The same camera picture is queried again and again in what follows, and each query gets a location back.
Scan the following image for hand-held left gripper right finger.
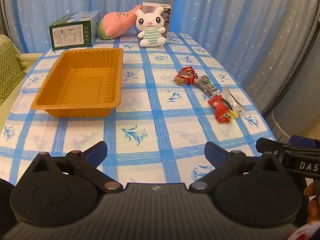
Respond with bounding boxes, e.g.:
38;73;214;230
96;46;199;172
189;142;285;193

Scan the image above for clear white snack wrapper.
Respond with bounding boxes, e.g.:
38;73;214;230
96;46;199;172
222;86;247;113

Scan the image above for white rabbit plush toy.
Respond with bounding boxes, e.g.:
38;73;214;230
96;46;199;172
134;7;167;47

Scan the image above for grey lace-trimmed cover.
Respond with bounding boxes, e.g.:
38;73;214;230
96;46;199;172
271;104;320;141

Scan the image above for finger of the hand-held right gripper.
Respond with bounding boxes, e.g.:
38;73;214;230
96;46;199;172
256;137;288;157
290;135;320;147

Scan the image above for pink plush toy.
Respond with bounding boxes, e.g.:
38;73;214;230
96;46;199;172
97;4;143;40

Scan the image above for orange plastic tray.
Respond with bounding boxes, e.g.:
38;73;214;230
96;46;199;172
31;47;124;118

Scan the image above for green zigzag cushion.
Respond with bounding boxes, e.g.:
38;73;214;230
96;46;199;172
0;41;27;105

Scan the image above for person's right hand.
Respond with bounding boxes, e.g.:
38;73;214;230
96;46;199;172
304;182;320;224

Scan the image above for brown white cardboard box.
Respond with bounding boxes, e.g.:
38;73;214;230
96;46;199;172
142;2;172;43

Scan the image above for long red snack packet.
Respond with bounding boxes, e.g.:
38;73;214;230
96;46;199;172
207;95;240;124

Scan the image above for blue checked tablecloth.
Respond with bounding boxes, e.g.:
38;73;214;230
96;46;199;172
0;31;278;188

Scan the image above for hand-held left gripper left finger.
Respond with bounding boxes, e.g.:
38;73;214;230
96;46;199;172
27;141;123;193

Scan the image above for green cardboard box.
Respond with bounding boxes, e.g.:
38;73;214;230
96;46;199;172
49;11;100;51

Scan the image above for red white clothing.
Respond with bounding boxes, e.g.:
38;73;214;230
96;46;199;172
287;224;320;240

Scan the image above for grey snack packet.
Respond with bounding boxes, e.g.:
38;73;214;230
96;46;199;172
194;75;218;97

